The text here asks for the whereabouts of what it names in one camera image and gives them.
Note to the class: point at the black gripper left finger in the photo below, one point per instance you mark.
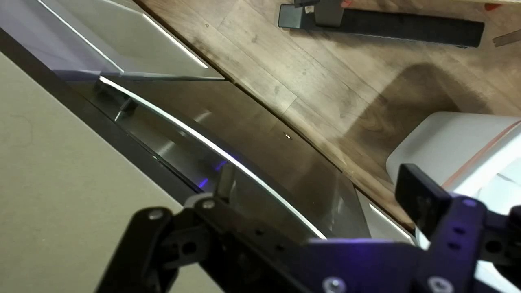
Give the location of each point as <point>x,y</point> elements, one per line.
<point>163,244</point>

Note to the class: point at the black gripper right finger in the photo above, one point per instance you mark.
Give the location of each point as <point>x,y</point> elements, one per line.
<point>466,232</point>

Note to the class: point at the white plastic waste bin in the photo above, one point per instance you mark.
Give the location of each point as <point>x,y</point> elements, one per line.
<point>497,162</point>

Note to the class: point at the small brown strip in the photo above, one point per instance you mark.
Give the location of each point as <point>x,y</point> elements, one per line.
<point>508,37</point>

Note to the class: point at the black bar tool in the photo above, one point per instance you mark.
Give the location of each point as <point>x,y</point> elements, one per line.
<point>401,26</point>

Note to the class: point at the small red object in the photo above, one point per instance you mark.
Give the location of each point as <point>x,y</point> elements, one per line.
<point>492,6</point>

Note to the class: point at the stainless steel table frame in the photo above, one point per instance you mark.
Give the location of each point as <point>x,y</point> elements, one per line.
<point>261,162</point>

